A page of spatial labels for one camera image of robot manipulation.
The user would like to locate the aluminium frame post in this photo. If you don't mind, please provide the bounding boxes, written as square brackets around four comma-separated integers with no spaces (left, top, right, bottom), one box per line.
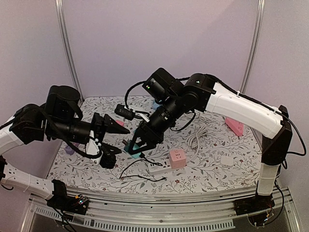
[240,0,266,93]
[55,0,84,102]

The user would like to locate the white cord bundle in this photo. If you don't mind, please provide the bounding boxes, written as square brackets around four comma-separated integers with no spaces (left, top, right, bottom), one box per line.
[187,113,226,160]

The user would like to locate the pink flat plug adapter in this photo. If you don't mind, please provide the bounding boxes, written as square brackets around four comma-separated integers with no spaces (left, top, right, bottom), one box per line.
[115,120,124,128]

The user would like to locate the teal small adapter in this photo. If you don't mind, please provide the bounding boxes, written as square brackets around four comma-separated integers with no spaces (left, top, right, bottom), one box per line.
[123,140,141,159]

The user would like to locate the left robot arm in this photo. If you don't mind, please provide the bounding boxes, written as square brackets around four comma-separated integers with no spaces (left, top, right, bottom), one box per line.
[0,85,130,215]

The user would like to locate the pink power strip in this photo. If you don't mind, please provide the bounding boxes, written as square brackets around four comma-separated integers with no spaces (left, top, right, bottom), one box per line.
[225,117,244,136]

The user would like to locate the white square adapter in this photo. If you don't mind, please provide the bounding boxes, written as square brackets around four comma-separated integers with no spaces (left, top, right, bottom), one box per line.
[220,156,234,167]

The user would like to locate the floral table mat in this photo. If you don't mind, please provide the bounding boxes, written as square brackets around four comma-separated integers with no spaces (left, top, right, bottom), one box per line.
[47,96,271,194]

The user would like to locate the black thin adapter cable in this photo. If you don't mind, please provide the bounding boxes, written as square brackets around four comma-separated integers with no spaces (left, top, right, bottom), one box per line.
[119,154,167,183]

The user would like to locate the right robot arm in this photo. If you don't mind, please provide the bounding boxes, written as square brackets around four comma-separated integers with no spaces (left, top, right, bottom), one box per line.
[127,68,298,215]

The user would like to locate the left aluminium frame post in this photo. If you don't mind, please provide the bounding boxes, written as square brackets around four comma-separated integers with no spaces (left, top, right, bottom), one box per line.
[55,0,84,102]

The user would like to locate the pink cube socket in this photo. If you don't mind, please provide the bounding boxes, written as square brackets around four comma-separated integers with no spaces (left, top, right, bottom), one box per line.
[169,149,186,169]

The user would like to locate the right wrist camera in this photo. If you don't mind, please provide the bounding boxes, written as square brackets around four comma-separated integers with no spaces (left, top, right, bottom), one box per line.
[114,104,150,122]

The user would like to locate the teal power strip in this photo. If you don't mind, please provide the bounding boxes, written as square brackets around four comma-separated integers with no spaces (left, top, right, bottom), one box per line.
[152,101,161,110]

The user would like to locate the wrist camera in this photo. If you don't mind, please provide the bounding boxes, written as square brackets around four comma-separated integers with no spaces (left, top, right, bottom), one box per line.
[114,104,150,122]
[85,139,116,169]

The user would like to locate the aluminium front rail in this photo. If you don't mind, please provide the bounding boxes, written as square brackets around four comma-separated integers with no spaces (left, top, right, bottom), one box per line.
[18,186,300,232]

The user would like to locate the right aluminium frame post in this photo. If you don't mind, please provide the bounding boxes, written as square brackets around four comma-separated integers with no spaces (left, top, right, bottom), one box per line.
[240,0,266,93]

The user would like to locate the purple power strip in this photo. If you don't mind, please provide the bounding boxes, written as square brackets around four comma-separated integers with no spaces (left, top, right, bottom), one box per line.
[64,143,79,155]

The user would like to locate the white power strip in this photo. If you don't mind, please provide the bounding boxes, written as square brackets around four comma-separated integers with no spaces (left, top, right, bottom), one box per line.
[148,161,185,175]

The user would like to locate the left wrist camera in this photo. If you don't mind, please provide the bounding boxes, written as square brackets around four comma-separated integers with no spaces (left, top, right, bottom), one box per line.
[85,139,116,169]

